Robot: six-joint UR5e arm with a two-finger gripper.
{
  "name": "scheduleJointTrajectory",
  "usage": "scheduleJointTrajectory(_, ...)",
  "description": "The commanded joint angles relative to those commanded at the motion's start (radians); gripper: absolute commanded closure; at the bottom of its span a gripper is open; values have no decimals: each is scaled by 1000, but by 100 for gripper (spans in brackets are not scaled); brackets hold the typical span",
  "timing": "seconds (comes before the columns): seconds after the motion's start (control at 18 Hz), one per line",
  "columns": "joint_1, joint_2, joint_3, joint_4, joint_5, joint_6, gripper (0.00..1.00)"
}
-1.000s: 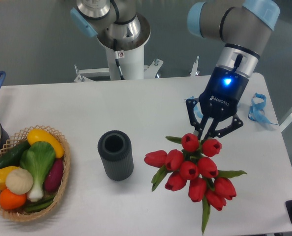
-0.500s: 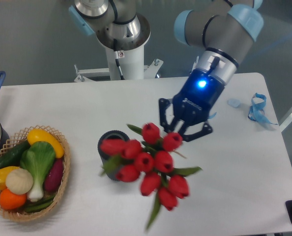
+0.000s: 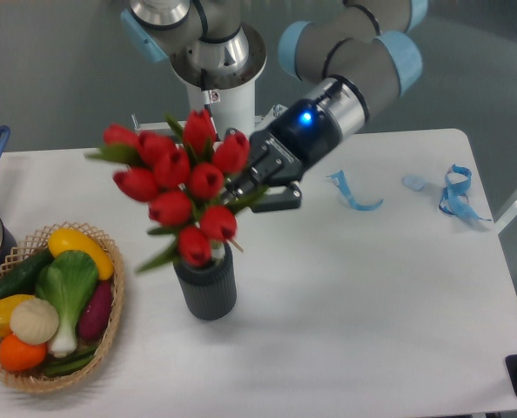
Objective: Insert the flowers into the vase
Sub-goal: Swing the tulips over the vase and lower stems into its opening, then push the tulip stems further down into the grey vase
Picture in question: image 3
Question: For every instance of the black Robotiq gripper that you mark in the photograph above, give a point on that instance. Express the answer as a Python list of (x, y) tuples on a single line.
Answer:
[(282, 153)]

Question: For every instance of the red tulip bouquet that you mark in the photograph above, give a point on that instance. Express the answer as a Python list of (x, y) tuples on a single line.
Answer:
[(180, 179)]

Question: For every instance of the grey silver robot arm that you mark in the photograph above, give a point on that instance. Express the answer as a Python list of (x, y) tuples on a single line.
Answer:
[(358, 63)]

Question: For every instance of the dark grey ribbed vase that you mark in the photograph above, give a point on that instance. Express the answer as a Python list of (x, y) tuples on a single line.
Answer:
[(210, 293)]

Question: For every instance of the small light blue cap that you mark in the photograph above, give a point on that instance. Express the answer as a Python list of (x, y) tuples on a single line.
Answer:
[(413, 182)]

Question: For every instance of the crumpled blue tape strip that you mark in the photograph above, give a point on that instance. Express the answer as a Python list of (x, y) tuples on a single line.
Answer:
[(453, 199)]

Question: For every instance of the purple sweet potato toy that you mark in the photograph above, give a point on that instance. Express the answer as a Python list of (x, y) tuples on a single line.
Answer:
[(95, 317)]

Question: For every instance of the green bok choy toy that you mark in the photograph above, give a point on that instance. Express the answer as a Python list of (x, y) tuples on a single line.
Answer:
[(67, 283)]

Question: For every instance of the woven wicker basket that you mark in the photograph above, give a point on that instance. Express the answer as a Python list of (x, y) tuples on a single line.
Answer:
[(33, 381)]

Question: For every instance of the dark green cucumber toy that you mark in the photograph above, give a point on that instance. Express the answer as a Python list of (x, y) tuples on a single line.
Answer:
[(22, 277)]

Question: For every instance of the cream garlic bun toy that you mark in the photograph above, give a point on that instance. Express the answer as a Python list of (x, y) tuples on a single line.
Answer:
[(34, 321)]

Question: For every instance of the green pea pods toy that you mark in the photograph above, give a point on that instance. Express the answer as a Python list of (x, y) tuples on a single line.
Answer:
[(69, 364)]

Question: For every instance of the yellow bell pepper toy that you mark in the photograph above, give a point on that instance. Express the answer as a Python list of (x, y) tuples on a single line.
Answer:
[(7, 306)]

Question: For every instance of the orange fruit toy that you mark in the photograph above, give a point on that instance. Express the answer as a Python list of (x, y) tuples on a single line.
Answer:
[(18, 356)]

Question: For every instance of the white metal base frame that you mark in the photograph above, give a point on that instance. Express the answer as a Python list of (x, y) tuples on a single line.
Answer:
[(154, 128)]

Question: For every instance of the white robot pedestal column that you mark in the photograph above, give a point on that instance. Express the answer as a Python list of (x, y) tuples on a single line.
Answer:
[(201, 99)]

